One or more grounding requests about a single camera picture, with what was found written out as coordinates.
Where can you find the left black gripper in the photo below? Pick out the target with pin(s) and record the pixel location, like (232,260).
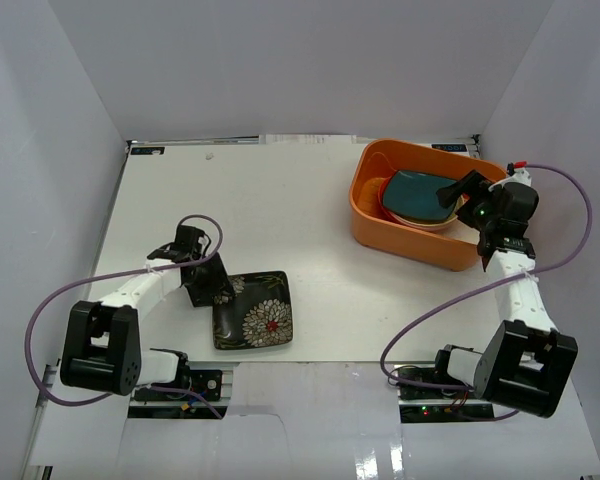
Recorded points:
(208,288)

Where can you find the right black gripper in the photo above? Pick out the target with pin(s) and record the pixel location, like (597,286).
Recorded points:
(473,182)

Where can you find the yellow round plate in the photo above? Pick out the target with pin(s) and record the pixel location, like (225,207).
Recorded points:
(430,226)

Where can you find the teal square plate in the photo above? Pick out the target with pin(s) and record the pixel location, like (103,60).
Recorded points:
(413,195)

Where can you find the black floral square plate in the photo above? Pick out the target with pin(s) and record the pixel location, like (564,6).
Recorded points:
(256,312)

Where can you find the small orange plate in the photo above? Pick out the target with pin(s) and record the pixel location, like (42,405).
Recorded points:
(380,198)

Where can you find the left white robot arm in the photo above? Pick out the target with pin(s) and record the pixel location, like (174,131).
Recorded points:
(102,350)

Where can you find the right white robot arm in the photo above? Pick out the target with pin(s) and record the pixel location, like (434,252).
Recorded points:
(527,362)

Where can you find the orange plastic bin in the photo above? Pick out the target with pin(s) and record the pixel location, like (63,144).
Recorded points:
(370,226)

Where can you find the right black table label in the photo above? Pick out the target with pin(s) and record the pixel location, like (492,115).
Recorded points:
(450,147)

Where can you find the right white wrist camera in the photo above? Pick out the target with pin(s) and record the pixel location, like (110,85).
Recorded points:
(517,172)

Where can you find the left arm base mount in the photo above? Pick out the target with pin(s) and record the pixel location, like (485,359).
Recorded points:
(196,396)

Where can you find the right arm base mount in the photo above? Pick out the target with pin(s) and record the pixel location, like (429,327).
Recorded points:
(430,406)

